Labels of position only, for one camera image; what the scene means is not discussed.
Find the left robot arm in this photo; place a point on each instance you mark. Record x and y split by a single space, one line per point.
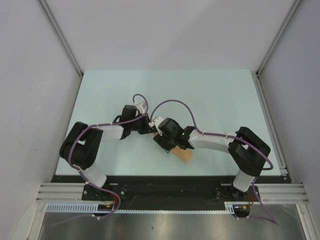
80 148

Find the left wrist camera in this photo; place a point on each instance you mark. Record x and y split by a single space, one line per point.
141 107

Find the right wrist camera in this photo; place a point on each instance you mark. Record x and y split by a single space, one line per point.
155 124

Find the aluminium frame post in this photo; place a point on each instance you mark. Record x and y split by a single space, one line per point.
49 15
279 35

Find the right aluminium side rail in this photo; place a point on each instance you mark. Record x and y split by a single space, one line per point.
278 150

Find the right aluminium frame post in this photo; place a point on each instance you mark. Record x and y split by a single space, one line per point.
279 35

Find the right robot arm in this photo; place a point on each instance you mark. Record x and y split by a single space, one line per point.
249 152

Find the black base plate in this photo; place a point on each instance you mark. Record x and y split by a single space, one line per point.
168 193

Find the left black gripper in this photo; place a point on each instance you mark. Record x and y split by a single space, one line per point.
147 128

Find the orange cloth napkin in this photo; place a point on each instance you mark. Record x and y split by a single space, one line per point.
184 155

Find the left aluminium frame post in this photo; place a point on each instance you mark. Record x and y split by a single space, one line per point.
49 15

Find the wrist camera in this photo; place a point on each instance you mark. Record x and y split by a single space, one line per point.
155 124
141 107

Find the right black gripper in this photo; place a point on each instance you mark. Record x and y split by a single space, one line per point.
161 141

